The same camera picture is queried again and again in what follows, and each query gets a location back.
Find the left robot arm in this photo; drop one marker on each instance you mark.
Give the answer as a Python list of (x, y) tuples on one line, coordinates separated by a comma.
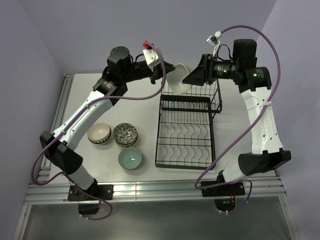
[(59, 146)]

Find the leaf patterned bowl stack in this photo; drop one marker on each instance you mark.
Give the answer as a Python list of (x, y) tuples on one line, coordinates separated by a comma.
[(125, 134)]

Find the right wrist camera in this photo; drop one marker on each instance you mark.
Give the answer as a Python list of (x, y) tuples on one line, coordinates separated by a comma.
[(214, 41)]

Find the teal dashed ceramic bowl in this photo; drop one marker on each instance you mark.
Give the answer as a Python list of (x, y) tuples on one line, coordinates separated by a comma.
[(130, 158)]

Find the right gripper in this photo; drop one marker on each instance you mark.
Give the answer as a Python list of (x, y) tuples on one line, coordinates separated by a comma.
[(198, 76)]

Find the green square bowl white inside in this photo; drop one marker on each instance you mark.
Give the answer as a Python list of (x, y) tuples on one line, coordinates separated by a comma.
[(175, 79)]

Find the aluminium frame rail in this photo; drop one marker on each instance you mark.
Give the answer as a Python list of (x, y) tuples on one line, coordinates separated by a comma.
[(152, 203)]

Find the white bowl with striped outside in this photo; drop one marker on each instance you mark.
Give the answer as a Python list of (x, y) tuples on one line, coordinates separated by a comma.
[(99, 133)]

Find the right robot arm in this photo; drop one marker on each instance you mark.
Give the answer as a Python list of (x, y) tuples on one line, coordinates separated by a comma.
[(256, 89)]

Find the black wire dish rack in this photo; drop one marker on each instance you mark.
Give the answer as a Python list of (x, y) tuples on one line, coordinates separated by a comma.
[(185, 134)]

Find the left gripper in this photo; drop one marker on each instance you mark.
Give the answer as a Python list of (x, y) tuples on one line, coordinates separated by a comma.
[(156, 74)]

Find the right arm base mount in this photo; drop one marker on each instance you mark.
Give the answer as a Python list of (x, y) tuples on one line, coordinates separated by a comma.
[(225, 195)]

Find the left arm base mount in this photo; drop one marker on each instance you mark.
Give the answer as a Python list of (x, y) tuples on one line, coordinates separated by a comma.
[(104, 192)]

